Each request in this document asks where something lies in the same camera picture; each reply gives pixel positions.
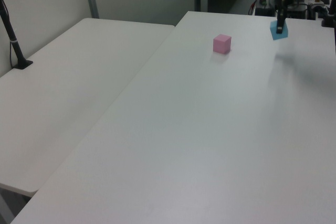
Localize pink cube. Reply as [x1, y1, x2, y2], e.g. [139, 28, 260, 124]
[213, 34, 232, 54]

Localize blue cube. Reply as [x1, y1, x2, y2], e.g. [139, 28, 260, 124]
[270, 20, 289, 41]

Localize black camera stand pole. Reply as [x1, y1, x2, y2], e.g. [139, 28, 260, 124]
[0, 0, 34, 71]

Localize black stand clamp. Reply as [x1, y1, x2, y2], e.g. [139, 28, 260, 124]
[321, 0, 336, 28]

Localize white side table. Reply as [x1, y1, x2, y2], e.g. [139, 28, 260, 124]
[0, 17, 176, 197]

